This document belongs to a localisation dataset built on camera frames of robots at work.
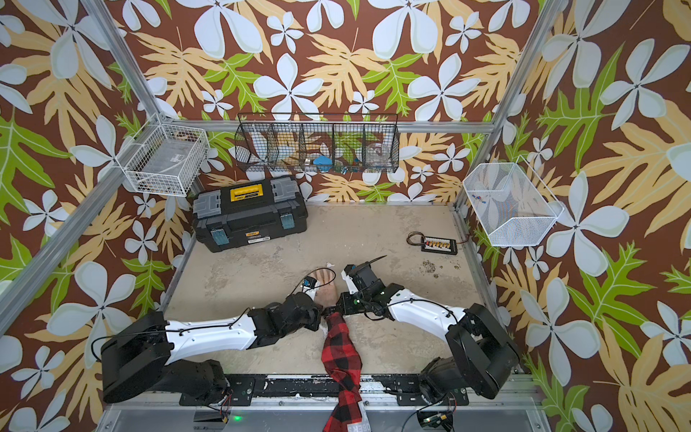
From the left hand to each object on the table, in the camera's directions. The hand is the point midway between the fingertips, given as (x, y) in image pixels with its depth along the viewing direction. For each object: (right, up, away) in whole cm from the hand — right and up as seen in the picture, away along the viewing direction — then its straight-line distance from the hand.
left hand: (326, 306), depth 84 cm
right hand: (+3, 0, +1) cm, 4 cm away
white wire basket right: (+60, +32, 0) cm, 68 cm away
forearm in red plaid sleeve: (+5, -12, -9) cm, 16 cm away
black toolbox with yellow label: (-30, +30, +11) cm, 44 cm away
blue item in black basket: (-2, +49, +10) cm, 50 cm away
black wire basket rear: (-4, +57, +12) cm, 58 cm away
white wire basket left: (-55, +48, +5) cm, 73 cm away
